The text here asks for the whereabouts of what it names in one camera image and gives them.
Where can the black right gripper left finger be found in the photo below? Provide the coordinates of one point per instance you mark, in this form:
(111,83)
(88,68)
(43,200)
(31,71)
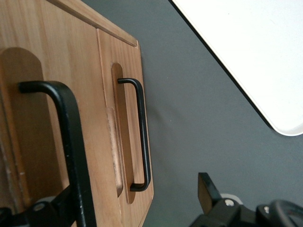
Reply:
(52,212)

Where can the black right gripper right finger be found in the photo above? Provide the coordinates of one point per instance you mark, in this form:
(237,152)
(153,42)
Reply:
(213,208)

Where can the wooden drawer with large recess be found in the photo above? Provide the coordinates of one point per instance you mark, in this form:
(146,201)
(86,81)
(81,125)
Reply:
(71,47)

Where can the wooden drawer with small recess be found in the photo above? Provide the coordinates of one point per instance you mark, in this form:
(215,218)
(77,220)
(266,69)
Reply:
(109,71)

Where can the beige rectangular plastic tray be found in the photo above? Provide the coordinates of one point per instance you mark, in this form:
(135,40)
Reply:
(248,47)

